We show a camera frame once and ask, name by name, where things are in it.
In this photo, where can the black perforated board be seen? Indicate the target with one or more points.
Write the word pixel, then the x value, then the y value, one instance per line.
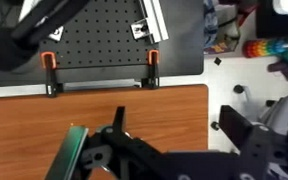
pixel 184 50

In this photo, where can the small black plastic piece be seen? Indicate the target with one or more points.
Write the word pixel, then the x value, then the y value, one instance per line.
pixel 217 61

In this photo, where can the dark green flat bar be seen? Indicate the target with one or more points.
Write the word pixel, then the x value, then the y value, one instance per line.
pixel 67 153

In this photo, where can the black perforated breadboard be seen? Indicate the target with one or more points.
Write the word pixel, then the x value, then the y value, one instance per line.
pixel 100 40

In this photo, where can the colorful fabric bag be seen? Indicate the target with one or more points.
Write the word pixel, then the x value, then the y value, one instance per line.
pixel 222 26

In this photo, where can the black storage bin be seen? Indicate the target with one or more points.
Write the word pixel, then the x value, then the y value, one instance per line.
pixel 270 23

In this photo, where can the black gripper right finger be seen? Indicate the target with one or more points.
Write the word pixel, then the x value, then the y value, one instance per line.
pixel 237 126

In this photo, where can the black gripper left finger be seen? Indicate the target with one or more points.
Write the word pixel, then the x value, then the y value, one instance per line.
pixel 120 146

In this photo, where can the rainbow knitted toy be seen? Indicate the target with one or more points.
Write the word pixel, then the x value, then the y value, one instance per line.
pixel 264 48

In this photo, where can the gray office chair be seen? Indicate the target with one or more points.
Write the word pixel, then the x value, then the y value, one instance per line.
pixel 284 110

